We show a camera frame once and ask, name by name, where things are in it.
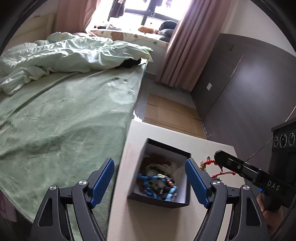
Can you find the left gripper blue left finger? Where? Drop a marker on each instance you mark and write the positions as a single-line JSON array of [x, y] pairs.
[[99, 181]]

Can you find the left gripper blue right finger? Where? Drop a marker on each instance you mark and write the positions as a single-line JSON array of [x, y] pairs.
[[200, 182]]

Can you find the red cord charm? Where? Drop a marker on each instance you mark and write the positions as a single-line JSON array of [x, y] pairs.
[[215, 170]]

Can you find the white plastic bag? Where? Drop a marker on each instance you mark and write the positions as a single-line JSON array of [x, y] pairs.
[[173, 170]]

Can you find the bead jewelry pile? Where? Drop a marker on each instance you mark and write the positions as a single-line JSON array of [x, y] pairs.
[[153, 182]]

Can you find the black jewelry box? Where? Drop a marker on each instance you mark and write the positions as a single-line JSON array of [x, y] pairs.
[[172, 154]]

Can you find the right hand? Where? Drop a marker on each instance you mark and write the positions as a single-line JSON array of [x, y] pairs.
[[272, 219]]

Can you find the green bed sheet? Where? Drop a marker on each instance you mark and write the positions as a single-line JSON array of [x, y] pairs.
[[58, 130]]

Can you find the flattened cardboard sheets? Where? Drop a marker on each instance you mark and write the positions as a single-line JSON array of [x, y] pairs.
[[174, 116]]

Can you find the dark grey wardrobe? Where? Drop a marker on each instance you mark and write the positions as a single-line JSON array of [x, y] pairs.
[[253, 90]]

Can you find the light green duvet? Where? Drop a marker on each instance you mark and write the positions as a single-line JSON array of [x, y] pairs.
[[64, 52]]

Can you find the patterned window seat cushion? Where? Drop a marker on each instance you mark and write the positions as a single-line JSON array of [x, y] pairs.
[[131, 37]]

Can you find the orange plush toy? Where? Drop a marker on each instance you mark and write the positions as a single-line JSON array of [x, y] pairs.
[[144, 29]]

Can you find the dark pillows on sill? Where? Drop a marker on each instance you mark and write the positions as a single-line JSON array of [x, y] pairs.
[[166, 30]]

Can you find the right pink curtain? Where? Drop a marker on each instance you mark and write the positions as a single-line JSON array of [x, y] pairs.
[[192, 43]]

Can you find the pink curtain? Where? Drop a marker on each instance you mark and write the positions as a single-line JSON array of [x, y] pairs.
[[192, 43], [73, 16]]

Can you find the cream padded headboard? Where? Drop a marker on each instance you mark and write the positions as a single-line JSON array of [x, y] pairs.
[[33, 29]]

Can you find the left pink curtain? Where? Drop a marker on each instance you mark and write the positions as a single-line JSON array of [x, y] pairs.
[[73, 16]]

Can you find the hanging dark clothes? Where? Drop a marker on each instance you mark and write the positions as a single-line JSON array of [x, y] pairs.
[[118, 9]]

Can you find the white wall switch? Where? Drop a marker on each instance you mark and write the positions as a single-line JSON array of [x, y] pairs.
[[209, 86]]

